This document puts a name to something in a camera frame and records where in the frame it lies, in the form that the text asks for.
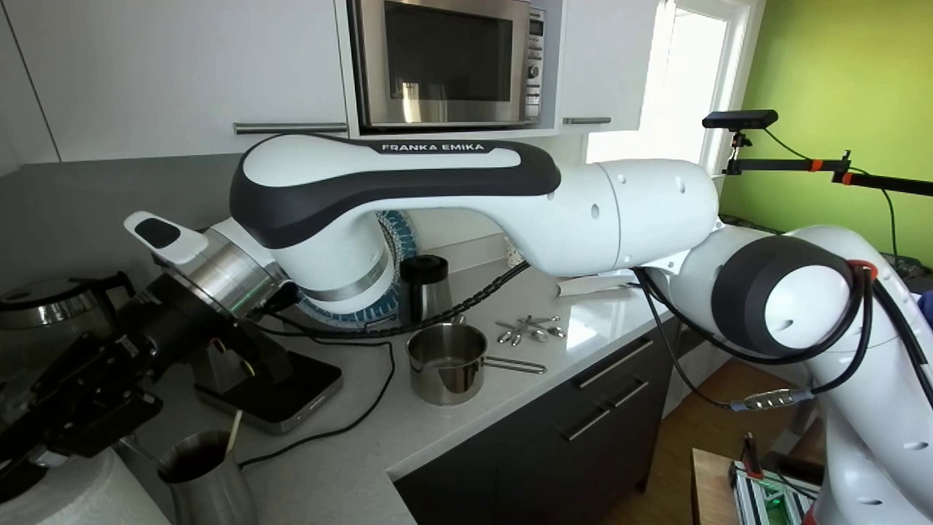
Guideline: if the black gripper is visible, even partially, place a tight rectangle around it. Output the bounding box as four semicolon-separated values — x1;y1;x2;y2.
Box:
0;273;300;505

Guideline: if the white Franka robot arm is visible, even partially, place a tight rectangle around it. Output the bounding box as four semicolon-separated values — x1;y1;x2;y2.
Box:
4;133;933;525

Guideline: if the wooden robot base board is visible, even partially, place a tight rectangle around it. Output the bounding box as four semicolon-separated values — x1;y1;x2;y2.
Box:
688;447;828;525

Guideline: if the glass electric kettle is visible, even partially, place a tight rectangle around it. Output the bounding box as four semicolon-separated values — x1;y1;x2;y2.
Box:
0;272;135;387

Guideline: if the steel utensil cup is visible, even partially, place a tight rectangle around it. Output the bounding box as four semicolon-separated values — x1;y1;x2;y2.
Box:
157;432;259;525

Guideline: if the black steel coffee maker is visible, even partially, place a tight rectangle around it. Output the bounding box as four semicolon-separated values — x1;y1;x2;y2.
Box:
193;326;344;435

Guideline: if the blue white decorative plate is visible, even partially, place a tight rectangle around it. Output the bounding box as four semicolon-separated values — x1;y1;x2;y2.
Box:
288;206;422;331

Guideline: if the white upper cabinet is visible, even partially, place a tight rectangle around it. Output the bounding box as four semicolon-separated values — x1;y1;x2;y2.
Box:
4;0;347;159

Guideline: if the steel thermal carafe black lid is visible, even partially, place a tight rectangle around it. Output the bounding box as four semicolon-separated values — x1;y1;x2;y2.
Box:
399;254;449;326

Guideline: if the small steel saucepan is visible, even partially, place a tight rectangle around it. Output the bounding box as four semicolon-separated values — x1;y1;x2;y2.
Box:
408;323;545;404

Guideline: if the steel measuring spoons set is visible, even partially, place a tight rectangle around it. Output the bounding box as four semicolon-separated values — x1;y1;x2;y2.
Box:
495;315;565;343

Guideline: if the stainless steel microwave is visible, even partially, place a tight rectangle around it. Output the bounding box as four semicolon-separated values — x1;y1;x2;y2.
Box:
347;0;545;132

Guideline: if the dark lower cabinet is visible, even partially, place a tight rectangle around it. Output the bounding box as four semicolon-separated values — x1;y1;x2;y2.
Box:
398;321;677;525

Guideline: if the black coffee maker power cord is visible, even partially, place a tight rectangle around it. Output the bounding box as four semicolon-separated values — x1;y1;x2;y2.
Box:
234;339;399;471

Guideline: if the black camera on stand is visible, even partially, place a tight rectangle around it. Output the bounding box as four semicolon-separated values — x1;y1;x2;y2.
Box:
704;111;779;132

